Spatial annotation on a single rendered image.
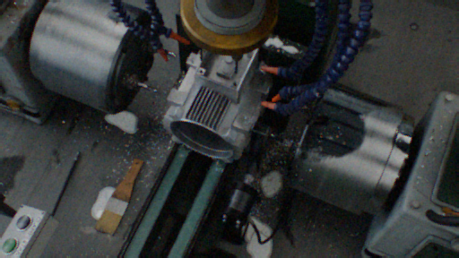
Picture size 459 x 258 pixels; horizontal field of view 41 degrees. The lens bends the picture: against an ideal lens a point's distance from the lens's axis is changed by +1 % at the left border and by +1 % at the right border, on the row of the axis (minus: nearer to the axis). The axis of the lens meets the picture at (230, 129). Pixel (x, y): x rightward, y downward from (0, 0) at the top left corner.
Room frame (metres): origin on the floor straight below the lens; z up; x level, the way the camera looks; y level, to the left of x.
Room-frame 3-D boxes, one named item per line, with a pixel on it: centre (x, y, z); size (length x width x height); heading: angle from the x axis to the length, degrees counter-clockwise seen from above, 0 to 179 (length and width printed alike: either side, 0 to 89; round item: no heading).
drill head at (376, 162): (0.53, -0.28, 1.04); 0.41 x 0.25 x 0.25; 71
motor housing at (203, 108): (0.64, 0.03, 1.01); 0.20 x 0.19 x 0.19; 161
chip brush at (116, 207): (0.48, 0.26, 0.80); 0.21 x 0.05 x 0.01; 162
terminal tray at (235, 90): (0.68, 0.02, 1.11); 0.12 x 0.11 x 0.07; 161
